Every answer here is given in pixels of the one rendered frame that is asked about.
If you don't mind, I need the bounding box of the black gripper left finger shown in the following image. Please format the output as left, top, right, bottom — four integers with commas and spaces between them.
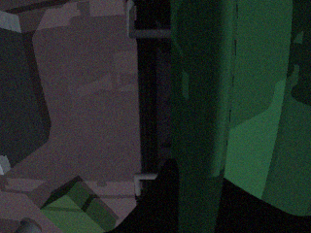
105, 159, 180, 233

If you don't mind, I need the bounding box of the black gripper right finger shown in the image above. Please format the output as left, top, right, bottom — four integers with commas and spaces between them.
215, 179, 311, 233

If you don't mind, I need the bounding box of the dark grey cylinder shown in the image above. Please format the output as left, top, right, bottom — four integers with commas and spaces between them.
15, 221, 42, 233

